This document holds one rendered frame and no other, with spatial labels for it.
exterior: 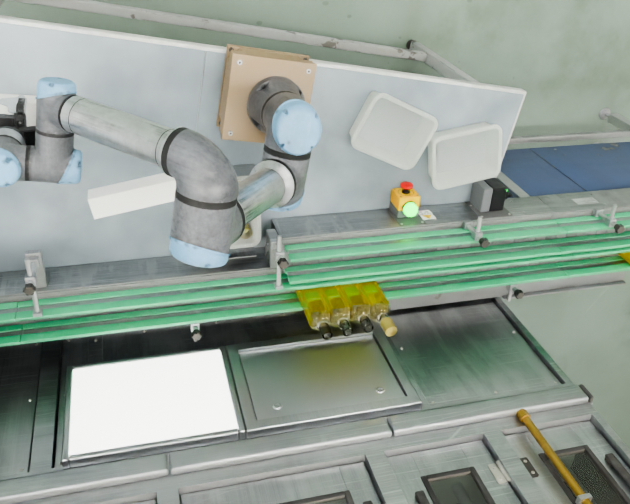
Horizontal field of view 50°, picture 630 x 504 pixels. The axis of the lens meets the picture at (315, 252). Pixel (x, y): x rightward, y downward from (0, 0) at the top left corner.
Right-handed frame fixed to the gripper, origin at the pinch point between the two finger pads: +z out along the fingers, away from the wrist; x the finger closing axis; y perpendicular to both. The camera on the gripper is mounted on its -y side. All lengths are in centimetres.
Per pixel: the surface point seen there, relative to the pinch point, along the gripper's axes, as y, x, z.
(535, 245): -149, 31, -12
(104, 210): -18.2, 25.7, -1.9
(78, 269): -11.1, 45.9, 0.8
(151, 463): -28, 63, -58
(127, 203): -24.1, 23.5, -1.9
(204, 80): -43.4, -9.7, 4.2
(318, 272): -77, 39, -14
